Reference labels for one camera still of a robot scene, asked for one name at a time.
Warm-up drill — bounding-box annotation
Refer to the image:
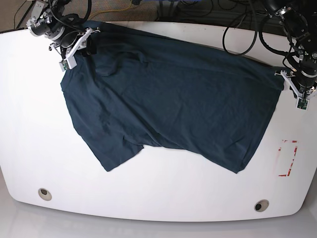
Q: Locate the right table cable grommet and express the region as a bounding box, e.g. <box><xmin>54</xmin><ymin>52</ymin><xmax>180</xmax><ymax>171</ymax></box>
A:
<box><xmin>254</xmin><ymin>199</ymin><xmax>269</xmax><ymax>212</ymax></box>

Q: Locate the dark teal t-shirt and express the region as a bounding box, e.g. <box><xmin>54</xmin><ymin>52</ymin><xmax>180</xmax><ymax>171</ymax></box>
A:
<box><xmin>61</xmin><ymin>21</ymin><xmax>284</xmax><ymax>173</ymax></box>

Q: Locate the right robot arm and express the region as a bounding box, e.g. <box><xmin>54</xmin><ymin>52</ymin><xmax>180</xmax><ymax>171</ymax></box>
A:
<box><xmin>27</xmin><ymin>0</ymin><xmax>92</xmax><ymax>60</ymax></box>

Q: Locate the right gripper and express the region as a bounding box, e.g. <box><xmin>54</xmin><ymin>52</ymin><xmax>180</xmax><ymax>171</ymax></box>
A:
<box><xmin>53</xmin><ymin>29</ymin><xmax>97</xmax><ymax>56</ymax></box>

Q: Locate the red tape rectangle marking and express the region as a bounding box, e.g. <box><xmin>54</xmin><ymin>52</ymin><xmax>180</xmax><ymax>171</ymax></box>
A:
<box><xmin>275</xmin><ymin>140</ymin><xmax>299</xmax><ymax>177</ymax></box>

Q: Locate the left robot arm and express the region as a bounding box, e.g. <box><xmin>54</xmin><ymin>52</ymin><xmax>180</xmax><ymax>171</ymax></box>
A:
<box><xmin>259</xmin><ymin>0</ymin><xmax>317</xmax><ymax>93</ymax></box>

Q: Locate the yellow cable on floor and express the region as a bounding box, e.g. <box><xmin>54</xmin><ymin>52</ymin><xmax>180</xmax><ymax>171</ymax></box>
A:
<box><xmin>85</xmin><ymin>0</ymin><xmax>139</xmax><ymax>23</ymax></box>

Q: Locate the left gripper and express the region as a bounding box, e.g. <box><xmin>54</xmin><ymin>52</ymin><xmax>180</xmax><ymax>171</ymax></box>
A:
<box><xmin>294</xmin><ymin>72</ymin><xmax>317</xmax><ymax>93</ymax></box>

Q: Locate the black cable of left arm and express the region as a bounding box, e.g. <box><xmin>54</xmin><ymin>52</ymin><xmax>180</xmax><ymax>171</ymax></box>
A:
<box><xmin>221</xmin><ymin>0</ymin><xmax>298</xmax><ymax>57</ymax></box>

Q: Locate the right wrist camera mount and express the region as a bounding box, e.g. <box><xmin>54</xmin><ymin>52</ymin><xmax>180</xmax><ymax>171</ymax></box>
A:
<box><xmin>49</xmin><ymin>27</ymin><xmax>101</xmax><ymax>72</ymax></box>

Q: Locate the left table cable grommet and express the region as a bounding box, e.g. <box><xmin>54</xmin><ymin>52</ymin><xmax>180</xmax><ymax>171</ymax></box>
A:
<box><xmin>38</xmin><ymin>188</ymin><xmax>52</xmax><ymax>201</ymax></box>

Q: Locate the table cable grommet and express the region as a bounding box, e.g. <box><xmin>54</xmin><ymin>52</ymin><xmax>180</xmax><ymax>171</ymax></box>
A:
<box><xmin>254</xmin><ymin>199</ymin><xmax>269</xmax><ymax>212</ymax></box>
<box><xmin>38</xmin><ymin>188</ymin><xmax>52</xmax><ymax>201</ymax></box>

